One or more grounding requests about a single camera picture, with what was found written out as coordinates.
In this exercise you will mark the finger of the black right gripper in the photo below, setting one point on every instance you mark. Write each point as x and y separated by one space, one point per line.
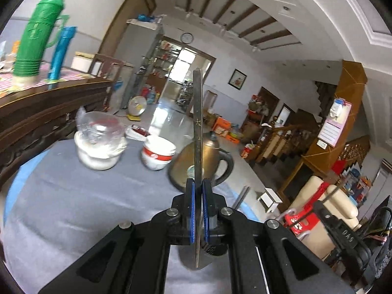
324 215

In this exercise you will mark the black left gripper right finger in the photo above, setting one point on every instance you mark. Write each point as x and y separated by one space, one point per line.
214 231

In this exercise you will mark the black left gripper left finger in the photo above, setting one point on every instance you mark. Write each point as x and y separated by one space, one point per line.
183 231

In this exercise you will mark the dark chopstick with characters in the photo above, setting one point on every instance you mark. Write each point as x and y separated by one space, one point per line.
198 158

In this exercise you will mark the black perforated utensil holder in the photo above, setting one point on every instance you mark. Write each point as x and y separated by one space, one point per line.
214 249

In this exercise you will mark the thin dark chopstick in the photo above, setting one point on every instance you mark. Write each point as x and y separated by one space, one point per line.
241 197

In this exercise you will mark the brass electric kettle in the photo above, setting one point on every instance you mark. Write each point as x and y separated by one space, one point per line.
217 164

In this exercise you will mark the small white stool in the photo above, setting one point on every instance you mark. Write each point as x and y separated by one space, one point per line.
269 200

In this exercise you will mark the white red stacked bowls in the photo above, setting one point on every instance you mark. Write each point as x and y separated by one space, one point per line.
157 152

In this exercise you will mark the orange box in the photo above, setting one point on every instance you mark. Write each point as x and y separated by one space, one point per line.
222 127

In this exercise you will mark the wooden stair railing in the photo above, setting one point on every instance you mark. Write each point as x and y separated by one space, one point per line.
288 141

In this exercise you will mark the white bowl with plastic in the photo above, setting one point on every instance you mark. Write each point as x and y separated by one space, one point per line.
99 139

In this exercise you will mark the small electric heater fan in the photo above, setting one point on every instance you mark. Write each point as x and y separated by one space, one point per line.
136 106

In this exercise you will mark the grey table cloth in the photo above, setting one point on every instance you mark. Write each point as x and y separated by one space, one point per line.
57 209

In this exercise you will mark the dark wooden chair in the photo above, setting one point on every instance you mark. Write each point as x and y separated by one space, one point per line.
106 67

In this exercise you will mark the dark wooden side table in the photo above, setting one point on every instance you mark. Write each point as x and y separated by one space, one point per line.
35 117

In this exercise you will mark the grey refrigerator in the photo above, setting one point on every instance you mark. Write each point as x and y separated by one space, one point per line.
138 47

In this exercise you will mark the white chest freezer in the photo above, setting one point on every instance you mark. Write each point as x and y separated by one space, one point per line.
82 61

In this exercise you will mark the blue thermos bottle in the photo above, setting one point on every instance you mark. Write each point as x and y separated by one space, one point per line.
67 34

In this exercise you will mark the green thermos jug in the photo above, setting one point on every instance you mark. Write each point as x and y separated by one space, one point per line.
42 31

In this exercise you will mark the wall calendar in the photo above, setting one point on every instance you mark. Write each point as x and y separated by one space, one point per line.
334 124

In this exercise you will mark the framed wall picture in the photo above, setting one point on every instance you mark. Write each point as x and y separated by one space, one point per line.
237 79

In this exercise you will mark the wall clock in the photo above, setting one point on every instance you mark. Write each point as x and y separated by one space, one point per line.
186 38

